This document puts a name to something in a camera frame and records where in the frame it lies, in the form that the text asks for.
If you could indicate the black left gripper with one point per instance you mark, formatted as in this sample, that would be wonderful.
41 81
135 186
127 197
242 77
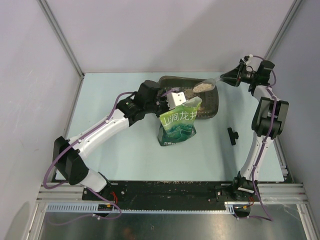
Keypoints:
164 98

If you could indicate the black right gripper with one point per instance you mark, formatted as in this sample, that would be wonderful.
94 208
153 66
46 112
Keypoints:
235 76

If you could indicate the green litter bag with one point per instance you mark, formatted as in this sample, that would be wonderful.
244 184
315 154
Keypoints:
177 125

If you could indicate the clear plastic scoop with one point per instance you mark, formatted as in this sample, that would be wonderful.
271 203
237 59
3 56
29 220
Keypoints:
206 85

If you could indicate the black bag clip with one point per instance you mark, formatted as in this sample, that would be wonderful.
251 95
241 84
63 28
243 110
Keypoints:
233 136

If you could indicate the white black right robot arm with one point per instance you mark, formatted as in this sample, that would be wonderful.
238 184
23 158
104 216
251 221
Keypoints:
268 122

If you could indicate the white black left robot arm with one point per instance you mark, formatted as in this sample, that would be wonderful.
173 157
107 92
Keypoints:
130 107

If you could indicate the beige cat litter pile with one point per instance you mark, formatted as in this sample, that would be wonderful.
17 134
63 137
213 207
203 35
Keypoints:
189 94

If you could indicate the dark grey litter box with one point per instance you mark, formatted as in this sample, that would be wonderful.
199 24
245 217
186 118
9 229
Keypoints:
210 99

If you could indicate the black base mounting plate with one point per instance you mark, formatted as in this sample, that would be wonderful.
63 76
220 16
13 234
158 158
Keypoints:
124 190

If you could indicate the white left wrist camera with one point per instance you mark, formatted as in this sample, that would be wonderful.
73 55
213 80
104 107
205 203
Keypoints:
175 99

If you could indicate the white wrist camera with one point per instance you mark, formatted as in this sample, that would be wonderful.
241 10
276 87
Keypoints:
175 99
247 59

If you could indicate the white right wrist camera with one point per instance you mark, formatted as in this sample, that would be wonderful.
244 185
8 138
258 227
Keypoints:
247 59

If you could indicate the aluminium frame rail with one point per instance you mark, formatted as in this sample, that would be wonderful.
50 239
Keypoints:
270 193

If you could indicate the white slotted cable duct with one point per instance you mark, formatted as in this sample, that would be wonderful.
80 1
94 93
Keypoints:
104 208

